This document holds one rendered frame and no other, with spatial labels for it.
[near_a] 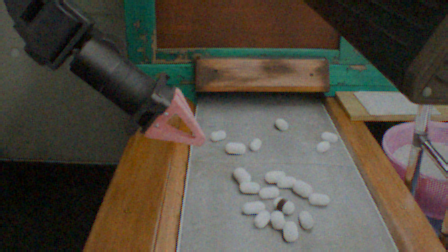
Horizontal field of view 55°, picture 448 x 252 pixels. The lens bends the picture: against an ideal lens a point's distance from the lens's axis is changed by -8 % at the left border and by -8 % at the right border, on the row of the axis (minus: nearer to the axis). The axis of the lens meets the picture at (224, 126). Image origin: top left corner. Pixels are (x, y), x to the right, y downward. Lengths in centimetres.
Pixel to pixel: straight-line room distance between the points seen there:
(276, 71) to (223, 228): 46
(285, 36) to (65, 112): 133
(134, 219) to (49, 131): 162
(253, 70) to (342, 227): 47
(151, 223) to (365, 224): 31
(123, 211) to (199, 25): 53
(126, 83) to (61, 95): 156
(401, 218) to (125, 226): 38
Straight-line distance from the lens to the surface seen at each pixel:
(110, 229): 63
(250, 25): 106
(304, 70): 103
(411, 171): 77
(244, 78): 102
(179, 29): 106
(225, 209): 70
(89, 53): 59
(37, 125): 225
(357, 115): 98
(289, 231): 63
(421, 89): 28
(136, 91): 59
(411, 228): 66
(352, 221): 70
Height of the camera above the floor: 113
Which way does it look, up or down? 24 degrees down
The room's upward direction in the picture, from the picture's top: straight up
